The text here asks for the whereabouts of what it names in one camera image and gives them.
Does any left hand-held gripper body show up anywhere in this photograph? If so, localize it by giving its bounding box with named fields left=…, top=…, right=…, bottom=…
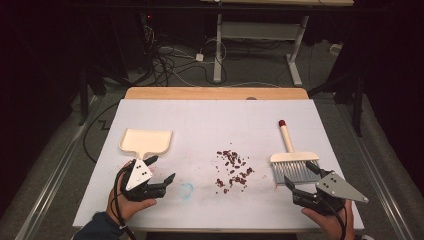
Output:
left=116, top=158, right=168, bottom=203

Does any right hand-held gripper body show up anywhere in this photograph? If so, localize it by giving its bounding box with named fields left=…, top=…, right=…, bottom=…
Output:
left=292, top=170, right=370, bottom=217

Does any cream plastic dustpan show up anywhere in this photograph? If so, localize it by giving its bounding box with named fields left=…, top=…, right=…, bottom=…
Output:
left=118, top=128, right=174, bottom=162

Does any cream brush with grey bristles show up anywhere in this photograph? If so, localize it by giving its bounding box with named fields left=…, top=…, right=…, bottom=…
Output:
left=269, top=119, right=322, bottom=185

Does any pile of red beans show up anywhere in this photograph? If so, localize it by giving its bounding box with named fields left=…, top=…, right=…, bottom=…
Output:
left=214, top=149, right=256, bottom=195

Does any person's left hand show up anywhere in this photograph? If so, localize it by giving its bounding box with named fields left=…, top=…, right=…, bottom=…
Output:
left=106, top=160, right=158, bottom=223

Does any person's right hand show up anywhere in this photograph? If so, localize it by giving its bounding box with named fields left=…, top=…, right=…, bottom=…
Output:
left=301, top=199, right=356, bottom=240

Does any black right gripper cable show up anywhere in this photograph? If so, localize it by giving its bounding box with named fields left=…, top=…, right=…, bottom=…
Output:
left=318, top=196, right=348, bottom=240

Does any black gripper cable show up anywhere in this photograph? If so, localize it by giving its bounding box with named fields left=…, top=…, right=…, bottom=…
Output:
left=318, top=196, right=348, bottom=240
left=113, top=166, right=138, bottom=240

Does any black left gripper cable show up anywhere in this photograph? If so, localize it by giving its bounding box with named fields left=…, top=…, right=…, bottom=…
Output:
left=113, top=166, right=138, bottom=240

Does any aluminium frame rail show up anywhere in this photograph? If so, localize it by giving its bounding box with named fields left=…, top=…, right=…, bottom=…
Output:
left=333, top=99, right=416, bottom=240
left=14, top=95, right=101, bottom=240

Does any black floor cable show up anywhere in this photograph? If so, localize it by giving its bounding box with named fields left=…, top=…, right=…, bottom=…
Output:
left=82, top=101, right=120, bottom=164

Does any tangle of black cables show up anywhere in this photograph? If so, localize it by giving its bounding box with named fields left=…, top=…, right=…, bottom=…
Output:
left=143, top=26, right=228, bottom=88

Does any white metal desk frame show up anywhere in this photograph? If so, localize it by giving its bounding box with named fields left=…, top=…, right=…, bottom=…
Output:
left=199, top=0, right=355, bottom=87

